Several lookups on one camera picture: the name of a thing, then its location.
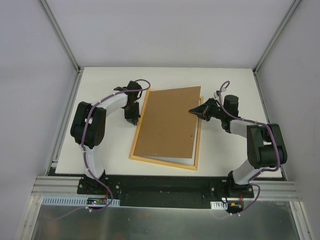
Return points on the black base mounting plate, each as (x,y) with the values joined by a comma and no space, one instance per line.
(185,192)

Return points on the right white slotted cable duct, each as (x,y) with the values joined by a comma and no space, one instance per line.
(218,205)

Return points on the yellow photo frame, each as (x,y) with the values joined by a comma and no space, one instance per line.
(197,150)

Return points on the right aluminium corner post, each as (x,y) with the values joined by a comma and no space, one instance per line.
(277,34)

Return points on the aluminium corner post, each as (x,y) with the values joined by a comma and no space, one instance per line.
(277,34)
(59,34)

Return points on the left white slotted cable duct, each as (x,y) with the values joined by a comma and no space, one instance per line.
(79,201)

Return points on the white slotted cable duct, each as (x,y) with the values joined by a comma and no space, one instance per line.
(79,201)
(218,205)

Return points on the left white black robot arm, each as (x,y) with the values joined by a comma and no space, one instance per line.
(89,122)

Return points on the brown cardboard backing board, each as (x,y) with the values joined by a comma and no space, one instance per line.
(167,125)

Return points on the aluminium front rail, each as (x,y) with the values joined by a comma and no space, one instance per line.
(270,190)

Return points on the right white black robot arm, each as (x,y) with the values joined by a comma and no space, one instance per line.
(265,146)

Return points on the printed street photo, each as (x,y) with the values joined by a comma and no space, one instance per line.
(185,160)

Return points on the left aluminium corner post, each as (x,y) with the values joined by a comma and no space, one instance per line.
(59,34)

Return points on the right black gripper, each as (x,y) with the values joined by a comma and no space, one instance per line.
(208,111)

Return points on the shiny metal sheet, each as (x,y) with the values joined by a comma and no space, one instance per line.
(265,220)

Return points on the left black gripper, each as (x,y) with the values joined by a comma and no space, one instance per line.
(131,111)

